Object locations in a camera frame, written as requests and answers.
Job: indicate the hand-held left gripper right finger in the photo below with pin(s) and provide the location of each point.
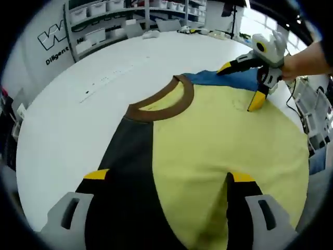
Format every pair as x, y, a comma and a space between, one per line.
282, 226

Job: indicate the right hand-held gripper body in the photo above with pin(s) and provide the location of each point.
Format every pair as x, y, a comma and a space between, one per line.
273, 52

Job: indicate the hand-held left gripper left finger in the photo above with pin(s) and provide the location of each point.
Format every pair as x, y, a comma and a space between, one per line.
53, 224

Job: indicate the yellow blue grey garment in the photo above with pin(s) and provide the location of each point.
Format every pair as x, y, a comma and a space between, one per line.
208, 145

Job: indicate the person's right hand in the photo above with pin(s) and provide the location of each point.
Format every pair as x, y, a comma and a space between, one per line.
291, 69

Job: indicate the black tripod stand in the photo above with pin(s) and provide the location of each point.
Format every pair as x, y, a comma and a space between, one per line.
235, 20

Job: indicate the spare hand-held gripper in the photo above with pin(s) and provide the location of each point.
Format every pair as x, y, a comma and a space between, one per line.
200, 31

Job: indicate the grey flat box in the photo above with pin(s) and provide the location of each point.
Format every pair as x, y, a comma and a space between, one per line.
169, 25

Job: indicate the white crumpled cloth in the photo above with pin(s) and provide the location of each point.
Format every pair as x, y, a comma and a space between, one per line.
151, 34

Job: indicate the metal shelf rack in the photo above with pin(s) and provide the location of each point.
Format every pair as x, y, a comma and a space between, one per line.
147, 11

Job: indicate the white storage box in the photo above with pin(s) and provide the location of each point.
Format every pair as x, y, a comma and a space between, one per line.
134, 28

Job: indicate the pink hanging object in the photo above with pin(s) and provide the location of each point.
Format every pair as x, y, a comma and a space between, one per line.
4, 91

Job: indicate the row of white storage bins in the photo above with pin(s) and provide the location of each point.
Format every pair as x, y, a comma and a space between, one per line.
78, 13

